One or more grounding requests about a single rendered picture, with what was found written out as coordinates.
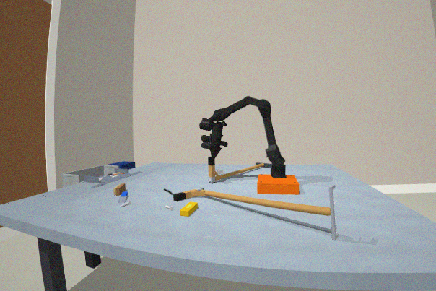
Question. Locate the yellow rectangular block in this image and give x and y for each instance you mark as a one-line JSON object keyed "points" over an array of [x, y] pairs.
{"points": [[188, 209]]}

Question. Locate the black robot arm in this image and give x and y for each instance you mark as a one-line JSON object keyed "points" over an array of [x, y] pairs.
{"points": [[264, 106]]}

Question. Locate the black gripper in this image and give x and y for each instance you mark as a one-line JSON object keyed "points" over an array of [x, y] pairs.
{"points": [[215, 144]]}

